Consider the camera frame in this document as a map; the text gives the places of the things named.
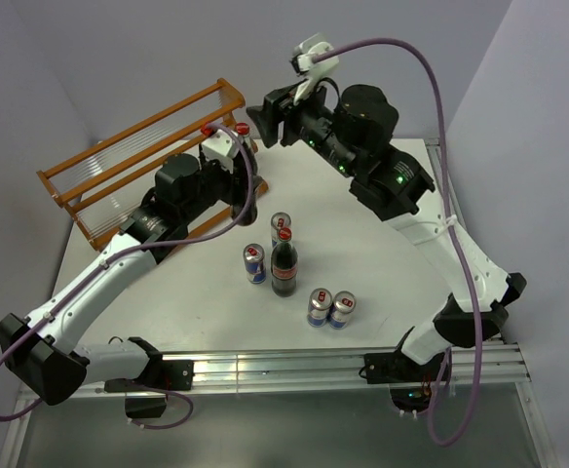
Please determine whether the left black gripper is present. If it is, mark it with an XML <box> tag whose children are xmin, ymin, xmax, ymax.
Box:
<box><xmin>180</xmin><ymin>141</ymin><xmax>261</xmax><ymax>223</ymax></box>

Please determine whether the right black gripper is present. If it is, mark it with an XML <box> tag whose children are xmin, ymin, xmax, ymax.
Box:
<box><xmin>245</xmin><ymin>72</ymin><xmax>360</xmax><ymax>178</ymax></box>

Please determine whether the blue silver can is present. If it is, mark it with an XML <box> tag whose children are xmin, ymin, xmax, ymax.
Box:
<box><xmin>243</xmin><ymin>243</ymin><xmax>266</xmax><ymax>285</ymax></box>

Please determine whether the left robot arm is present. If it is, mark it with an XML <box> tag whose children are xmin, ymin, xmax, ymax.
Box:
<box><xmin>0</xmin><ymin>150</ymin><xmax>259</xmax><ymax>406</ymax></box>

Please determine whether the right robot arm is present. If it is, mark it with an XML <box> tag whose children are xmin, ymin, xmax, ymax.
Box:
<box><xmin>247</xmin><ymin>84</ymin><xmax>526</xmax><ymax>380</ymax></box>

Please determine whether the wooden three-tier shelf rack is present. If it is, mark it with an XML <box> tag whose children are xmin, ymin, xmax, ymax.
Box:
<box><xmin>37</xmin><ymin>78</ymin><xmax>245</xmax><ymax>252</ymax></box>

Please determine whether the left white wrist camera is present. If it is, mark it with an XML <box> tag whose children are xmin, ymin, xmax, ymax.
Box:
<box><xmin>201</xmin><ymin>126</ymin><xmax>239</xmax><ymax>174</ymax></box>

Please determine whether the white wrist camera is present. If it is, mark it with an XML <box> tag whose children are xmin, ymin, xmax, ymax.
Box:
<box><xmin>291</xmin><ymin>31</ymin><xmax>340</xmax><ymax>101</ymax></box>
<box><xmin>201</xmin><ymin>126</ymin><xmax>239</xmax><ymax>174</ymax></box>

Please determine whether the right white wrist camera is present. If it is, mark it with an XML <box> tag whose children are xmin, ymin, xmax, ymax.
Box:
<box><xmin>291</xmin><ymin>31</ymin><xmax>340</xmax><ymax>101</ymax></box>

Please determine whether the aluminium right side rail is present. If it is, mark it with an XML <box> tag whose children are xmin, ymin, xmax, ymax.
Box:
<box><xmin>424</xmin><ymin>138</ymin><xmax>463</xmax><ymax>221</ymax></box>

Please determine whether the aluminium rail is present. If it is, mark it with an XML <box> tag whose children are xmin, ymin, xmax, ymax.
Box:
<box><xmin>16</xmin><ymin>338</ymin><xmax>532</xmax><ymax>401</ymax></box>
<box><xmin>424</xmin><ymin>138</ymin><xmax>463</xmax><ymax>221</ymax></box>

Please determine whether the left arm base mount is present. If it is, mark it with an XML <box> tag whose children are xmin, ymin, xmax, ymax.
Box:
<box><xmin>103</xmin><ymin>360</ymin><xmax>194</xmax><ymax>425</ymax></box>

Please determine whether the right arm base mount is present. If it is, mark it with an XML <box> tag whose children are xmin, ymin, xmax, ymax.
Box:
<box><xmin>359</xmin><ymin>351</ymin><xmax>442</xmax><ymax>411</ymax></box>

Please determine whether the aluminium front rail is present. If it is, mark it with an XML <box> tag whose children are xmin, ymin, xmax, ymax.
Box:
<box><xmin>16</xmin><ymin>338</ymin><xmax>532</xmax><ymax>401</ymax></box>

